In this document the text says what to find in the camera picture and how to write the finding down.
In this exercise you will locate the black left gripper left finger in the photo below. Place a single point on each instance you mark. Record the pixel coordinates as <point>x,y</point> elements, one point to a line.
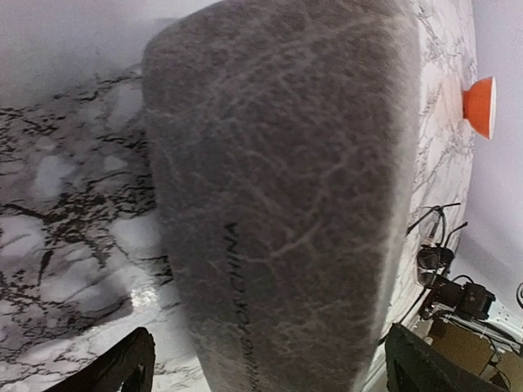
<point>127,366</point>

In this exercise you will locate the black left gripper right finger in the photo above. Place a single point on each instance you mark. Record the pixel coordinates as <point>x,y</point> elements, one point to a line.
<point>412,365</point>

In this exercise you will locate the grey marbled glasses case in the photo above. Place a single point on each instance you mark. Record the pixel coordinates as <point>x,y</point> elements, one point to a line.
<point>283,139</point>

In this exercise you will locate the orange bowl white inside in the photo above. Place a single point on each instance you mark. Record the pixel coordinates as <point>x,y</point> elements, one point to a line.
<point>480,106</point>

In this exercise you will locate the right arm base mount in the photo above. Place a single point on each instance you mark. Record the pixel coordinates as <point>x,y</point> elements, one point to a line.
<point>473,308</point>

